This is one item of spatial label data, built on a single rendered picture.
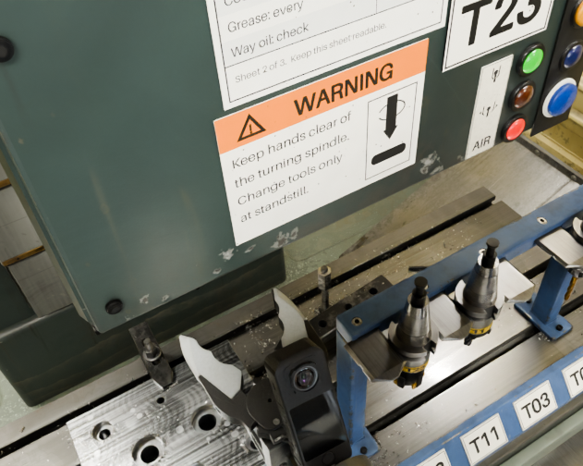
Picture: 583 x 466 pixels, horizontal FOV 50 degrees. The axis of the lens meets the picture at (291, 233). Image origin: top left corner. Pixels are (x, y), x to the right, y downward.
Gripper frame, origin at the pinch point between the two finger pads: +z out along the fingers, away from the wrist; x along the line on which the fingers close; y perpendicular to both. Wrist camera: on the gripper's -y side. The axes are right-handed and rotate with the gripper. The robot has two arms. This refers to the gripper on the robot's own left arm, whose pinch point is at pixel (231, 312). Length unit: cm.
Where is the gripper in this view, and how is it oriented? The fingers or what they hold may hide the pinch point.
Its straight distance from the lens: 62.9
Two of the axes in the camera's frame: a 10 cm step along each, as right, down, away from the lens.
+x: 8.6, -4.0, 3.2
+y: 0.4, 6.7, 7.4
